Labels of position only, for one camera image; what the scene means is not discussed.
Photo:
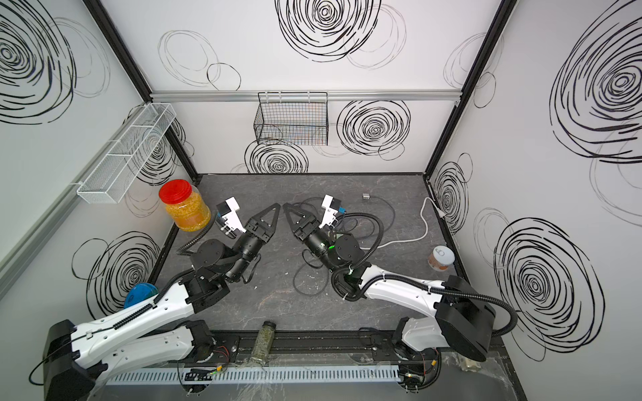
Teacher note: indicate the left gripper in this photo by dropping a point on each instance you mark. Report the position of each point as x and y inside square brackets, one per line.
[252, 223]

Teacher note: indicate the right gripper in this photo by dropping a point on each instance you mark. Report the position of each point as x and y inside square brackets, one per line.
[313, 222]

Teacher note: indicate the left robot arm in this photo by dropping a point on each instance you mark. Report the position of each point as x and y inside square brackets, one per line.
[77, 359]

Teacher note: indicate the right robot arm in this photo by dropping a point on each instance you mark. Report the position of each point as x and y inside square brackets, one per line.
[452, 313]

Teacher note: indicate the red lid corn jar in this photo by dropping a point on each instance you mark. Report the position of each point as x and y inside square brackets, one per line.
[184, 204]

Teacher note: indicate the glass spice bottle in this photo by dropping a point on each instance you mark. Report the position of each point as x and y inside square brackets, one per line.
[263, 343]

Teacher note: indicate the white lid jar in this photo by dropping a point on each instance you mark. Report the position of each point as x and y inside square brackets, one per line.
[441, 258]

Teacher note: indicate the blue lid jar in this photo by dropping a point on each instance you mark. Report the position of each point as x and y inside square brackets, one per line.
[140, 293]

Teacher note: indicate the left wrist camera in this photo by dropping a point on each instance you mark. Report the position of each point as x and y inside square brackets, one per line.
[227, 218]

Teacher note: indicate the black wire basket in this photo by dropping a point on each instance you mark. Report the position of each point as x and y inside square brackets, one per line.
[299, 123]

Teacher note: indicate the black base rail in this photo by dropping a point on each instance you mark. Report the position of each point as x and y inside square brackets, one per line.
[375, 344]

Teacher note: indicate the white wire shelf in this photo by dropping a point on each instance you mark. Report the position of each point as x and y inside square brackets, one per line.
[140, 152]

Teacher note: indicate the aluminium wall rail back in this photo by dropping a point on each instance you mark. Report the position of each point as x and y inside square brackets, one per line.
[201, 96]

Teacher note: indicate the aluminium wall rail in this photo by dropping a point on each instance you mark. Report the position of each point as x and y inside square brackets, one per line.
[15, 263]
[201, 96]

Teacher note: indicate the white slotted cable duct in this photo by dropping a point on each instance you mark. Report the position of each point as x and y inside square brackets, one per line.
[261, 375]

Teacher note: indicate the aluminium wall rail left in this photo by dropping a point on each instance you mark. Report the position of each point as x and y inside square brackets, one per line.
[15, 263]

